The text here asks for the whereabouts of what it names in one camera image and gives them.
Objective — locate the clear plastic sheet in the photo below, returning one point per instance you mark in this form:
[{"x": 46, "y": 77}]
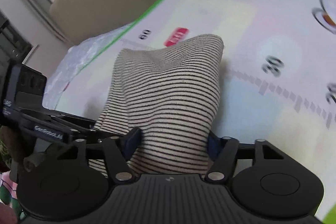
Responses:
[{"x": 78, "y": 61}]

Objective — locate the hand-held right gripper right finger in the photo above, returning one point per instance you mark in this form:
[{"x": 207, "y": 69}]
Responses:
[{"x": 214, "y": 148}]

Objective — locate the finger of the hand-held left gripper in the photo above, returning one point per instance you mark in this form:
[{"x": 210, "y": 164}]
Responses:
[
  {"x": 84, "y": 136},
  {"x": 78, "y": 121}
]

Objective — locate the beige striped knit top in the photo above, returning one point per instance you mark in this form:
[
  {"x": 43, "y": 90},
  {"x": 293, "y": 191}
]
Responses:
[{"x": 168, "y": 98}]

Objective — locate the printed cartoon play mat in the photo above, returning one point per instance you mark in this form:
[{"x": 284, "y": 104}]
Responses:
[{"x": 249, "y": 29}]

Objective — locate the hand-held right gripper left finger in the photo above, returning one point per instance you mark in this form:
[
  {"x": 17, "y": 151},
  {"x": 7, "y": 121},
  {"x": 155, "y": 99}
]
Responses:
[{"x": 132, "y": 144}]

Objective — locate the dark cabinet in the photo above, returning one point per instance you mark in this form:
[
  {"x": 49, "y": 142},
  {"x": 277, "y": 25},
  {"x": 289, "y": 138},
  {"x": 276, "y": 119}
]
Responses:
[{"x": 13, "y": 40}]

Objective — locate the floral patterned cloth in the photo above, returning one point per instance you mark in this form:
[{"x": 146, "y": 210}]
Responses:
[{"x": 5, "y": 187}]

